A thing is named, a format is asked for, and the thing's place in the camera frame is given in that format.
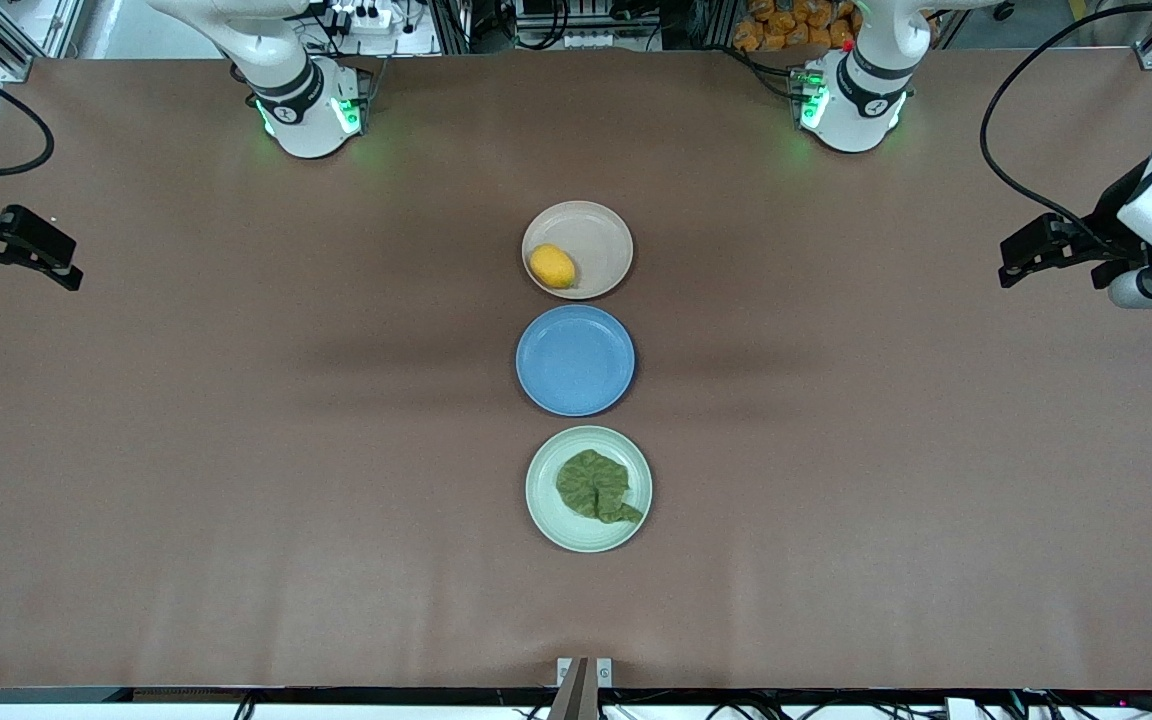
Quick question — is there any yellow lemon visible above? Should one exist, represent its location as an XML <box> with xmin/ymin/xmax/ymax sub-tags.
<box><xmin>530</xmin><ymin>243</ymin><xmax>577</xmax><ymax>290</ymax></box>

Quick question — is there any green lettuce leaf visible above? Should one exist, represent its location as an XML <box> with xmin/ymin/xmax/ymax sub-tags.
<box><xmin>555</xmin><ymin>449</ymin><xmax>644</xmax><ymax>525</ymax></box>

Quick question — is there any orange packaged goods pile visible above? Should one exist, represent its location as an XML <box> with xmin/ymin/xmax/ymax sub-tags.
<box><xmin>733</xmin><ymin>0</ymin><xmax>862</xmax><ymax>53</ymax></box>

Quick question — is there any white power strip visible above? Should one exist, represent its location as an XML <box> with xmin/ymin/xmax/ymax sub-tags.
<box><xmin>326</xmin><ymin>3</ymin><xmax>394</xmax><ymax>31</ymax></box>

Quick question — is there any beige round plate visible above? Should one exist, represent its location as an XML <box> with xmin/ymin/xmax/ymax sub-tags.
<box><xmin>522</xmin><ymin>200</ymin><xmax>634</xmax><ymax>300</ymax></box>

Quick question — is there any blue round plate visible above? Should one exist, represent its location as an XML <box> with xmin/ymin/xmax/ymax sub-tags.
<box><xmin>516</xmin><ymin>304</ymin><xmax>636</xmax><ymax>417</ymax></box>

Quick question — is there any pale green round plate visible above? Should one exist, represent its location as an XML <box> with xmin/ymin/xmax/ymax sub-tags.
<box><xmin>525</xmin><ymin>425</ymin><xmax>653</xmax><ymax>553</ymax></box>

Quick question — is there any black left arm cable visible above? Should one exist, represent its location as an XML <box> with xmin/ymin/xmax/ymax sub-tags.
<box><xmin>979</xmin><ymin>3</ymin><xmax>1152</xmax><ymax>251</ymax></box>

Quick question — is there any black base cable bundle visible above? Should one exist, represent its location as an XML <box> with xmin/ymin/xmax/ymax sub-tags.
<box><xmin>731</xmin><ymin>45</ymin><xmax>809</xmax><ymax>101</ymax></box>

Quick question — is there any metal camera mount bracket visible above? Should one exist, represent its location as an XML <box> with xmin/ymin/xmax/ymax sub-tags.
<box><xmin>548</xmin><ymin>657</ymin><xmax>614</xmax><ymax>720</ymax></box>

